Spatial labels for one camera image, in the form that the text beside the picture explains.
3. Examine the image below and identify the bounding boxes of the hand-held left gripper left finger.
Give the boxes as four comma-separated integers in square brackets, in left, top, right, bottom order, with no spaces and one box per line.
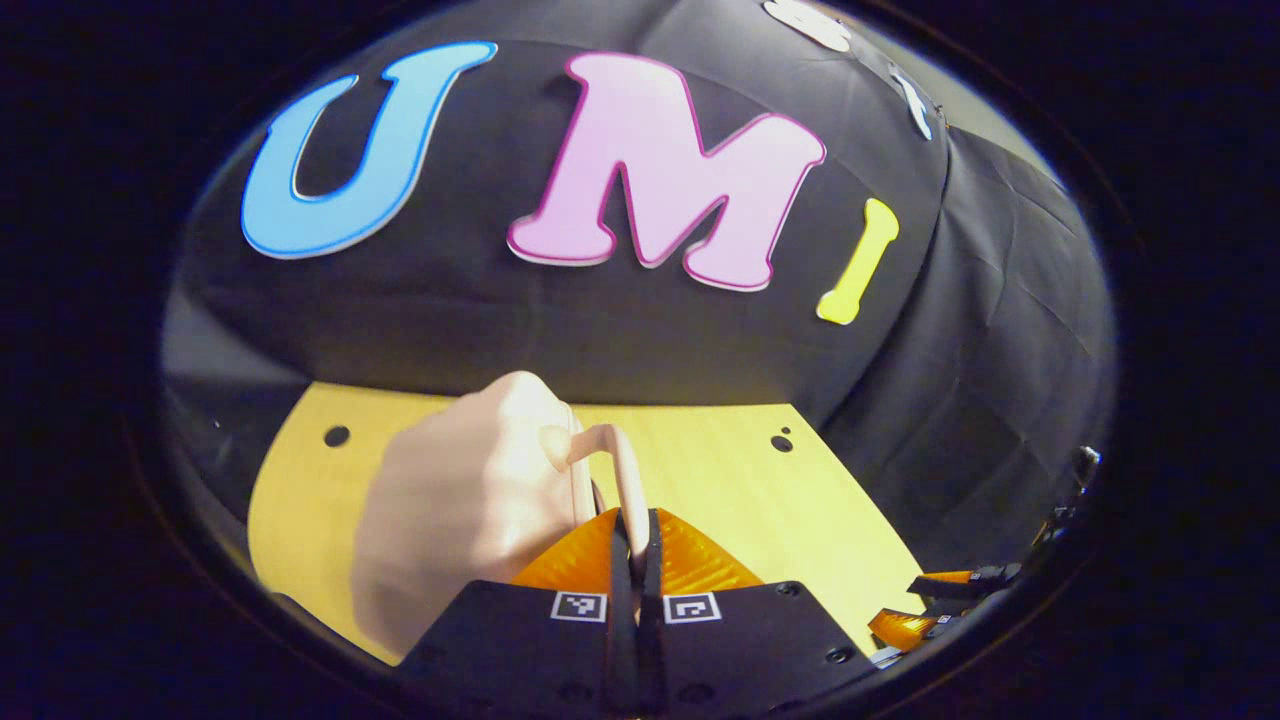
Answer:
[398,506,637,719]

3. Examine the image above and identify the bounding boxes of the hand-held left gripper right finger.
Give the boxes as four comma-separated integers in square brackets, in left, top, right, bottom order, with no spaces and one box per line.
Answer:
[636,506,883,719]

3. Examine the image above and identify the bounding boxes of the pink suitcase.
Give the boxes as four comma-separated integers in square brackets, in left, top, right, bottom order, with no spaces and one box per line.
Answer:
[350,370,653,666]

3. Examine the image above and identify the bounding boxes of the black backdrop cloth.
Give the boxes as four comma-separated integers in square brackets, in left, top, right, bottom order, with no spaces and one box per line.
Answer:
[160,0,1116,576]

